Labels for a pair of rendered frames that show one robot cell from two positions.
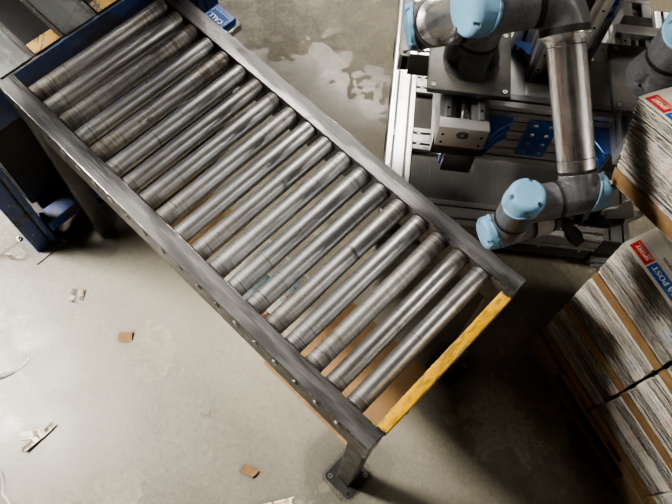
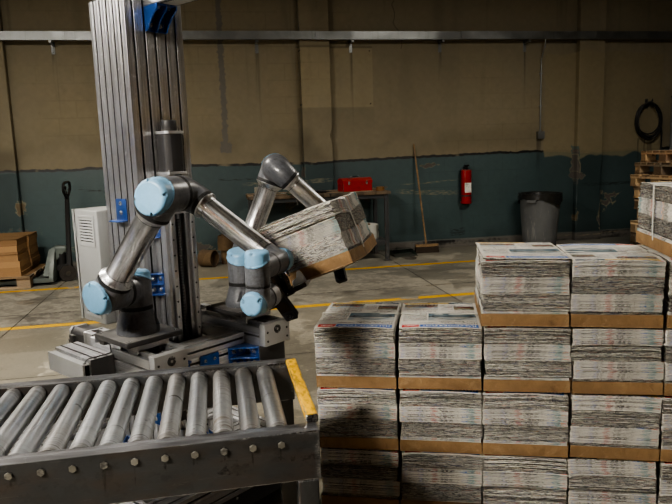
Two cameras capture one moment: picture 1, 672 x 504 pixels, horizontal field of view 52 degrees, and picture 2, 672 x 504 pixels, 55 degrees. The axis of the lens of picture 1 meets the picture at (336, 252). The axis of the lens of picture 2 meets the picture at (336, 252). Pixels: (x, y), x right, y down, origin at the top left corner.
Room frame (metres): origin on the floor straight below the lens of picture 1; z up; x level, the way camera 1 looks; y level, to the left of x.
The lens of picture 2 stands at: (-0.72, 0.95, 1.44)
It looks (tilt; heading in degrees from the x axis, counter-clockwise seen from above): 9 degrees down; 310
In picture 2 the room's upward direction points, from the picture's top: 2 degrees counter-clockwise
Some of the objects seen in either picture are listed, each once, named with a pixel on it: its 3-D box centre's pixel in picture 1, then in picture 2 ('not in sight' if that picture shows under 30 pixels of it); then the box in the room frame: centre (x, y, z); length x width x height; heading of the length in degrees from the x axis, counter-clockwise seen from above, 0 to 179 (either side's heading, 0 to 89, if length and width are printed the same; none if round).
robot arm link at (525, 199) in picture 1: (528, 204); (260, 267); (0.68, -0.37, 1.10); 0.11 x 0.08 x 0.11; 106
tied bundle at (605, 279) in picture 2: not in sight; (603, 283); (-0.02, -1.36, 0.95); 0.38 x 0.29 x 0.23; 119
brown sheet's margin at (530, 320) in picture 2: not in sight; (517, 306); (0.23, -1.21, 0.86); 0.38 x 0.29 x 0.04; 121
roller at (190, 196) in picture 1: (229, 164); (14, 426); (0.91, 0.29, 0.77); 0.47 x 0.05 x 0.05; 140
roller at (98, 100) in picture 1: (131, 76); not in sight; (1.16, 0.59, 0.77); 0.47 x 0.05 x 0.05; 140
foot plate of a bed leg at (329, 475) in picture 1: (347, 475); not in sight; (0.26, -0.10, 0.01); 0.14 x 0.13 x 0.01; 140
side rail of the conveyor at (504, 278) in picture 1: (318, 130); (66, 399); (1.05, 0.07, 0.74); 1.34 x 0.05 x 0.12; 50
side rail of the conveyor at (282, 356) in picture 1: (174, 251); (16, 485); (0.67, 0.40, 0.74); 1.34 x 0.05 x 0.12; 50
